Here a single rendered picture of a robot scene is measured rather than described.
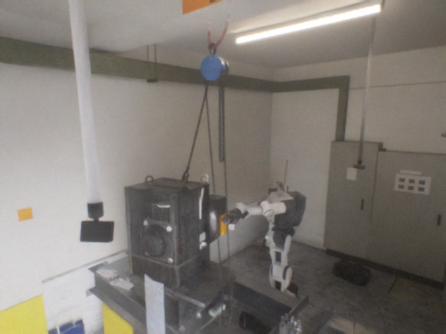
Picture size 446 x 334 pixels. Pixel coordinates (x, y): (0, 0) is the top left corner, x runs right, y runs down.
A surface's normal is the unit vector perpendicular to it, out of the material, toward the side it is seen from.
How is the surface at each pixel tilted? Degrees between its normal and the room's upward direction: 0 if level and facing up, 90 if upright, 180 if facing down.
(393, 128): 90
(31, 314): 87
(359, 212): 90
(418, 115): 90
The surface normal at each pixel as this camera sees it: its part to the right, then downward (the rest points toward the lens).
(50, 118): 0.74, 0.12
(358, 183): -0.68, 0.14
